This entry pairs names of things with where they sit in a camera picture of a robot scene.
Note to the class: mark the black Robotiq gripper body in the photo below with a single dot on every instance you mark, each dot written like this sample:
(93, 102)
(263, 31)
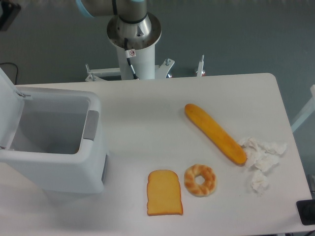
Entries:
(9, 11)

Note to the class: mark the white trash can lid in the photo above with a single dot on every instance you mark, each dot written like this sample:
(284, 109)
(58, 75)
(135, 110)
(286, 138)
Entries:
(11, 107)

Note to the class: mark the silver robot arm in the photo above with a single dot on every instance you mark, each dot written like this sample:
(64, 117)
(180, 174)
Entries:
(131, 25)

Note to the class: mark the white trash can body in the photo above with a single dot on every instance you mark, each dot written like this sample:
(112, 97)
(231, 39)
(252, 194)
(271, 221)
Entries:
(59, 143)

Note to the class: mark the orange toast slice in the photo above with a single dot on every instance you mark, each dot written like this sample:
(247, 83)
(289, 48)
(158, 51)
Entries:
(164, 193)

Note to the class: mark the long orange baguette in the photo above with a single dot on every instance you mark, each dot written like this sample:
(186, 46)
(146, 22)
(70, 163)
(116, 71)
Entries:
(224, 142)

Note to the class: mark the crumpled white tissue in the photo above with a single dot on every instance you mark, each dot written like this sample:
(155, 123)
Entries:
(262, 157)

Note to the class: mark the black device at table edge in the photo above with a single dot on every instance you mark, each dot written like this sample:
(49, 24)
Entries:
(306, 210)

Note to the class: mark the braided ring bread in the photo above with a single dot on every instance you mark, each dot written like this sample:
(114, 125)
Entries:
(200, 180)

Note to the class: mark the white frame bar right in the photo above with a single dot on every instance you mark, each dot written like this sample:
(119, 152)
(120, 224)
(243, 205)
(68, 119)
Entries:
(305, 112)

